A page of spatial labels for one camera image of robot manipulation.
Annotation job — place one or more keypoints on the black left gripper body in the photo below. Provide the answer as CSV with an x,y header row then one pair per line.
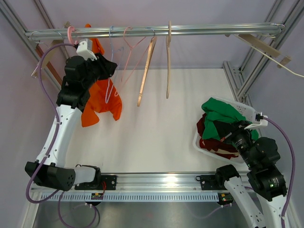
x,y
93,69

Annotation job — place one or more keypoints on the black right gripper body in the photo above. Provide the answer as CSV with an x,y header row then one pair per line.
x,y
241,137

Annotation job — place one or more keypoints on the dark maroon t shirt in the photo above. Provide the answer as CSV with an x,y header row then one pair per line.
x,y
201,126

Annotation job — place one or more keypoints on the blue wire hanger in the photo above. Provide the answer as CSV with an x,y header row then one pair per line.
x,y
111,59

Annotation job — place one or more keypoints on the green t shirt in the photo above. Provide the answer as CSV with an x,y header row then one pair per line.
x,y
220,110

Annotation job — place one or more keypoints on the orange t shirt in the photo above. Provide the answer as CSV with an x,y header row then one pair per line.
x,y
103,98

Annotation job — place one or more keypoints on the pink wire hanger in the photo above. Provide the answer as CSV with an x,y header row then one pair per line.
x,y
124,78

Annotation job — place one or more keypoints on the pink plastic hanger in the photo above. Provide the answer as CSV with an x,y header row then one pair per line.
x,y
70,30

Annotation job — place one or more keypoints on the wooden hanger with metal hook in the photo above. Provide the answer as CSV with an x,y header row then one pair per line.
x,y
147,65

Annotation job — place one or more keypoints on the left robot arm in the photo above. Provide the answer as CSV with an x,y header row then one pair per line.
x,y
48,170

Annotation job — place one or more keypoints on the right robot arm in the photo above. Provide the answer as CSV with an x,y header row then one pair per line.
x,y
264,177

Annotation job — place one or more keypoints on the wooden clip hanger left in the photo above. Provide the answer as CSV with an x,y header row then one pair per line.
x,y
45,62

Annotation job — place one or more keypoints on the wooden clip hanger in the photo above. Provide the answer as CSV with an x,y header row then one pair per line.
x,y
267,51
45,62

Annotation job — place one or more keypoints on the wooden clip hanger right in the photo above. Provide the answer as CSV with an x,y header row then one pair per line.
x,y
267,51

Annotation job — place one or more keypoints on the white plastic laundry basket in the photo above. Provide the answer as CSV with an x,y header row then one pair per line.
x,y
249,112

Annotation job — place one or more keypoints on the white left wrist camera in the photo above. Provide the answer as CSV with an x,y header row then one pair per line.
x,y
84,49

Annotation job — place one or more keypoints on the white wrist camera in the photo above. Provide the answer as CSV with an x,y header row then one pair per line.
x,y
258,122
84,49

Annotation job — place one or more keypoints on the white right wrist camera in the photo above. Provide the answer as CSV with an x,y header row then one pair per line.
x,y
258,122

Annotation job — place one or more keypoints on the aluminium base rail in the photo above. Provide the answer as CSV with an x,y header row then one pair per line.
x,y
156,180

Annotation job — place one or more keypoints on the metal clothes rail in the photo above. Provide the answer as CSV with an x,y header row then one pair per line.
x,y
269,28

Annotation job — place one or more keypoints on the white slotted cable duct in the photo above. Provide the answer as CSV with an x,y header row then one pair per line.
x,y
135,197

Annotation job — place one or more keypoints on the aluminium frame posts right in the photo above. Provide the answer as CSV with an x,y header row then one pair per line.
x,y
241,79

